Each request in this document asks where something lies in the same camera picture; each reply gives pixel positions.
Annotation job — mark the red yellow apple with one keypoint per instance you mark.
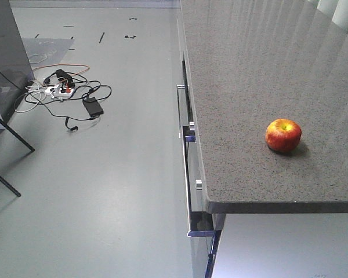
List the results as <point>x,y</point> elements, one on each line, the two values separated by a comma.
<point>283,135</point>

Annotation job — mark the black power adapter brick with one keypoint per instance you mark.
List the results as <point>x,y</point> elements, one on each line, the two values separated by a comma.
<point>93,107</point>

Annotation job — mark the grey speckled kitchen counter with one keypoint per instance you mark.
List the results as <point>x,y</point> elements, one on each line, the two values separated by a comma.
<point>250,63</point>

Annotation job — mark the white power strip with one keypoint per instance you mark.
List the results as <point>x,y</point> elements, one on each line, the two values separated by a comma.
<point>58,91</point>

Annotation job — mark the dark grey panel stand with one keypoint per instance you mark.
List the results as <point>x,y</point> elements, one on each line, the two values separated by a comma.
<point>15,69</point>

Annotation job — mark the chrome lower drawer handle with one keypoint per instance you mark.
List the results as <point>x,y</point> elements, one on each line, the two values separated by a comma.
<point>194,164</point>

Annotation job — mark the chrome drawer handle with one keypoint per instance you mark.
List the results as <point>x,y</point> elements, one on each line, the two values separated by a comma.
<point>194,164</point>
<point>179,88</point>

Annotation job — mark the chrome upper drawer handle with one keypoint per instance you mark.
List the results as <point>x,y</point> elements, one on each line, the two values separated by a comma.
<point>179,88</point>

